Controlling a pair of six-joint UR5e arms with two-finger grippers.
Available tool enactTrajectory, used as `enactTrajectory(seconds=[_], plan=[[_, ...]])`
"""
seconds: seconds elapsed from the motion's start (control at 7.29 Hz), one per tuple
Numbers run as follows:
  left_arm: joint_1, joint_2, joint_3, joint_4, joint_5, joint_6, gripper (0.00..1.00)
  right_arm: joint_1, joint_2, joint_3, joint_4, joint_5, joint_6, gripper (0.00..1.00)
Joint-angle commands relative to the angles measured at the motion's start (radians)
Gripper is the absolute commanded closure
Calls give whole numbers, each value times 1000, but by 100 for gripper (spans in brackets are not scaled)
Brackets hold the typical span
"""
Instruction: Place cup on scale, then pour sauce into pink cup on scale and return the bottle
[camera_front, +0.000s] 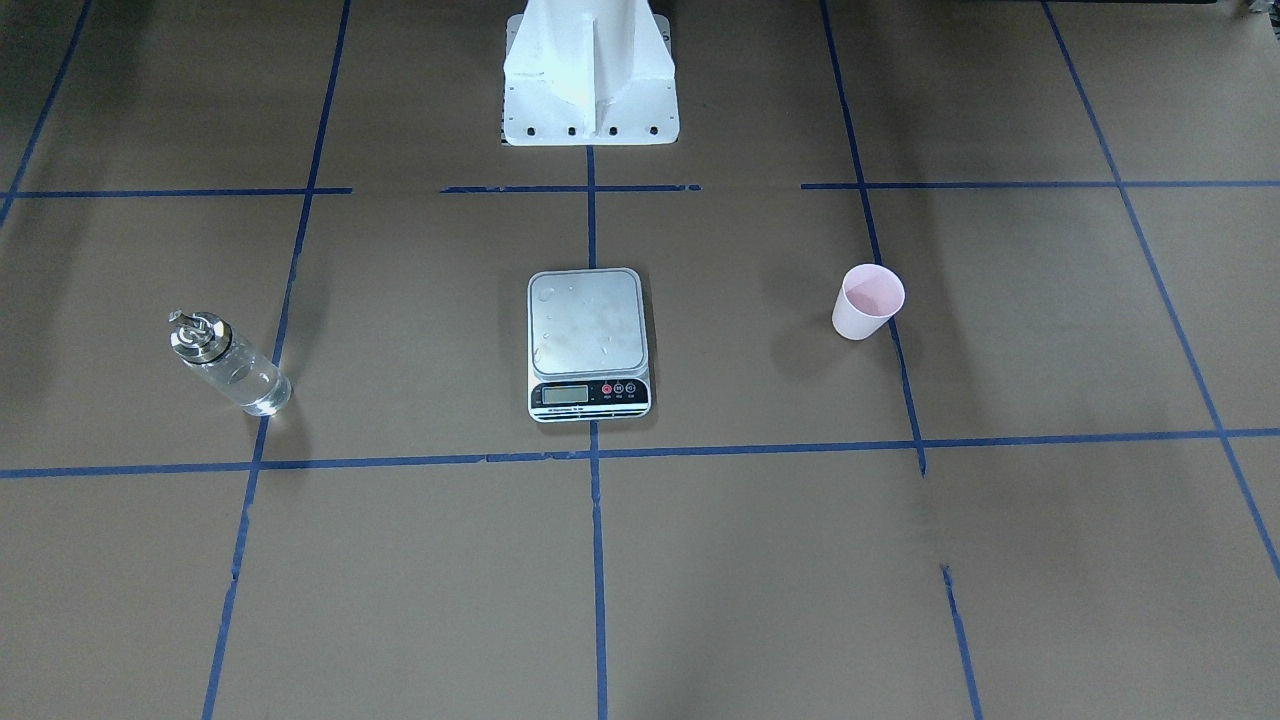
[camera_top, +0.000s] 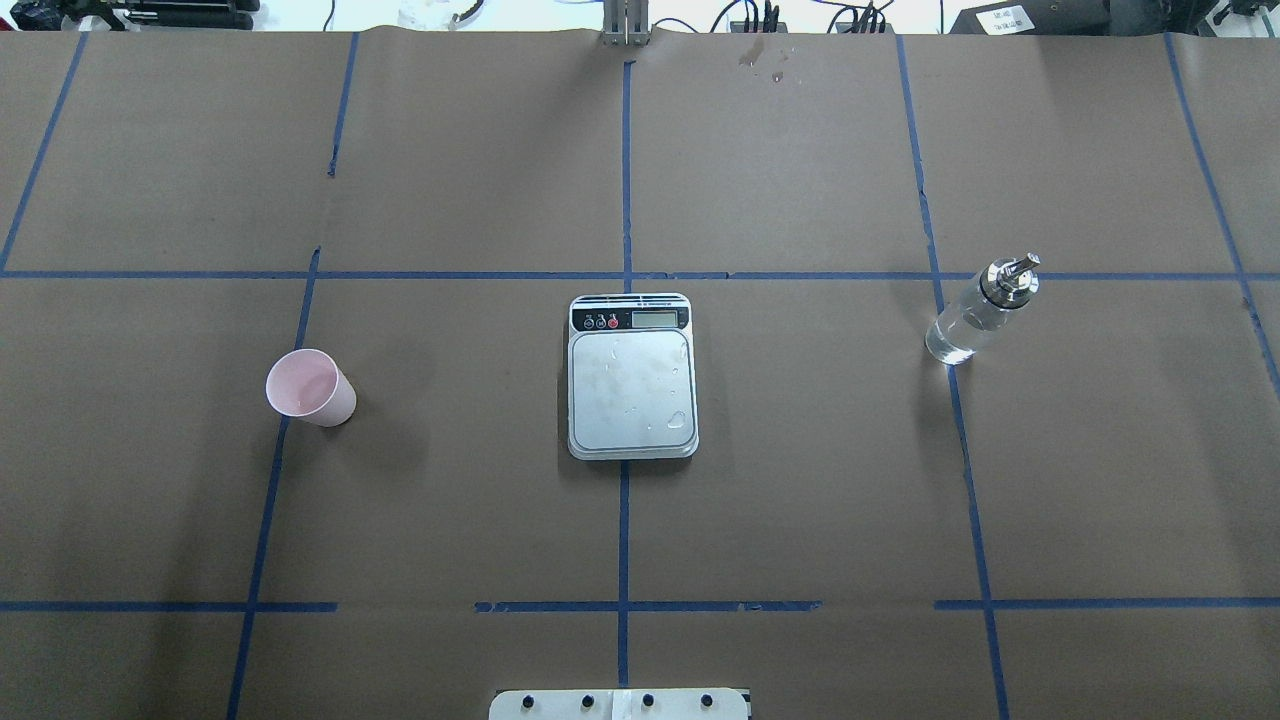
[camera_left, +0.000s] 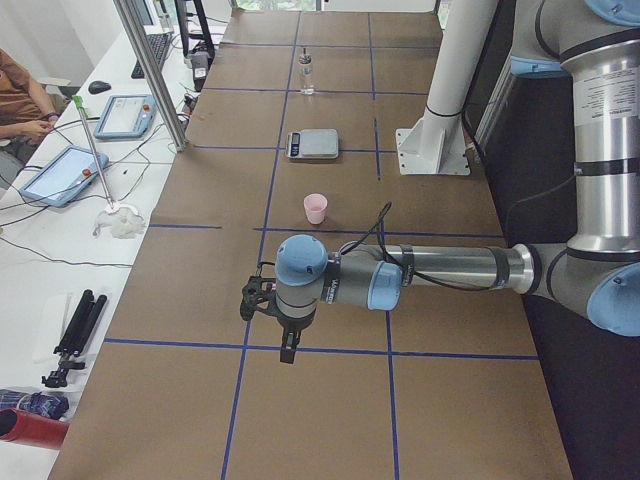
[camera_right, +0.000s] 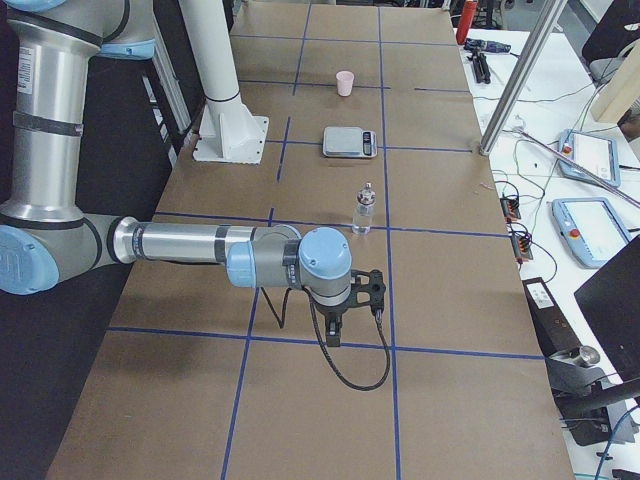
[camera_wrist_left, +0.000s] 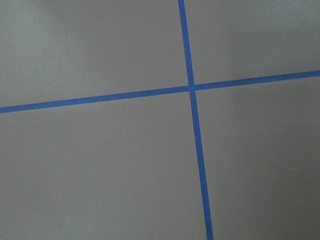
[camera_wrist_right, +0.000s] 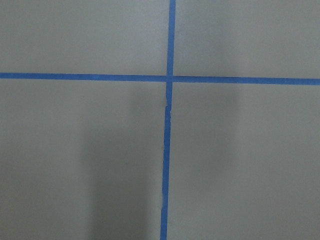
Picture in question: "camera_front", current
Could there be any digital kitchen scale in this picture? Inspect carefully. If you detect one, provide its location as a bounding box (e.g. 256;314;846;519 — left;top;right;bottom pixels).
526;266;653;424

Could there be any clear glass sauce bottle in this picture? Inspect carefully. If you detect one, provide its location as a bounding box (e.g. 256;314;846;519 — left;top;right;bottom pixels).
168;310;292;416

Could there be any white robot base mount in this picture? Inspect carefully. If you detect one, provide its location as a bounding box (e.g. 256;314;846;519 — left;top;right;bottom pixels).
500;1;681;147

